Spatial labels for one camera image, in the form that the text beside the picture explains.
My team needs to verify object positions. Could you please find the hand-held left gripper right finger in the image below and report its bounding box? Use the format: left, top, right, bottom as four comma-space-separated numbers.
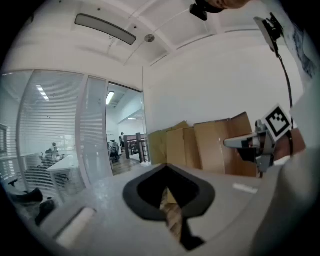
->
165, 163, 263, 256

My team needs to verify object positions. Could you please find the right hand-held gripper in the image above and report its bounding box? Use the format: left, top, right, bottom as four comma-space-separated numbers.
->
223, 103, 294, 179

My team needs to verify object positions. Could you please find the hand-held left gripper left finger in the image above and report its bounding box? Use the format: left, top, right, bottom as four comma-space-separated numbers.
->
39, 163, 191, 256

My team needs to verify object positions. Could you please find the frosted glass door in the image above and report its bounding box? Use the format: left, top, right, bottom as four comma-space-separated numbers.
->
141, 65, 151, 166

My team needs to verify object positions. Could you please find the person's right forearm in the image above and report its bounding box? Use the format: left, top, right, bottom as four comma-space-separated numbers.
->
273, 127, 307, 161

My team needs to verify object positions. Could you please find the large brown cardboard sheet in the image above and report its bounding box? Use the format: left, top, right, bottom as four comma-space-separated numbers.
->
193, 111, 260, 179

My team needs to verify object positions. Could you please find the small brown cardboard sheet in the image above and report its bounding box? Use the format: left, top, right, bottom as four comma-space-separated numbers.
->
165, 126, 203, 170

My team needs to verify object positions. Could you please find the black office chair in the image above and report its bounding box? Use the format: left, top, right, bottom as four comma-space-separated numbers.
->
39, 142, 62, 166
107, 139, 121, 164
7, 178, 44, 208

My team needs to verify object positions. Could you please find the white desk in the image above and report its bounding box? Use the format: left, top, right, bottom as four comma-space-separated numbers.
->
46, 154, 80, 193

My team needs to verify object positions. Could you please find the white printed T-shirt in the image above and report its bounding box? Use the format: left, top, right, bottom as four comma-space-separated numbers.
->
252, 22, 320, 256

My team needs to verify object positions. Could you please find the dark wooden table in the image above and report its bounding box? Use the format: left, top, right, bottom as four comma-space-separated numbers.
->
123, 132, 150, 164

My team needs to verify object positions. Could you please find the olive cardboard sheet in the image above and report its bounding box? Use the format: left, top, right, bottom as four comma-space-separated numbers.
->
147, 120, 191, 166

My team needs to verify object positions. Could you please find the narrow blinds glass partition panel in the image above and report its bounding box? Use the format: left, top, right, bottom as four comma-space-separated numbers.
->
86, 74, 114, 186

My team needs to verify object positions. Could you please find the wide blinds glass partition panel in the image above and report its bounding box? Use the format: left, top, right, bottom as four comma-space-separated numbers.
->
16, 70, 88, 201
0, 71, 26, 186

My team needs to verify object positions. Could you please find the black body-worn device pack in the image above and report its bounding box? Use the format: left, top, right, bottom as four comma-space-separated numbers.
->
253, 12, 285, 54

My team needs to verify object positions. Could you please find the fluorescent ceiling light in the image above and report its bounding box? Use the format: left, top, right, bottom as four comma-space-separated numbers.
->
105, 90, 116, 106

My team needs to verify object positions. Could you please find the person's face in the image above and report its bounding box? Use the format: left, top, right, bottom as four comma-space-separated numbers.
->
207, 0, 251, 14

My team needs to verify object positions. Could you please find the long dark ceiling lamp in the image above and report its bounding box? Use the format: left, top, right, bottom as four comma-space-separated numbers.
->
74, 13, 137, 46

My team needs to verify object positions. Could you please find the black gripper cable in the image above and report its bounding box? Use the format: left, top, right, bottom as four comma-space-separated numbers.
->
274, 48, 295, 157

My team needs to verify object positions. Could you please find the black head-mounted camera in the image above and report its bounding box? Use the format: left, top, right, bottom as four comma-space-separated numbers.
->
189, 0, 209, 22

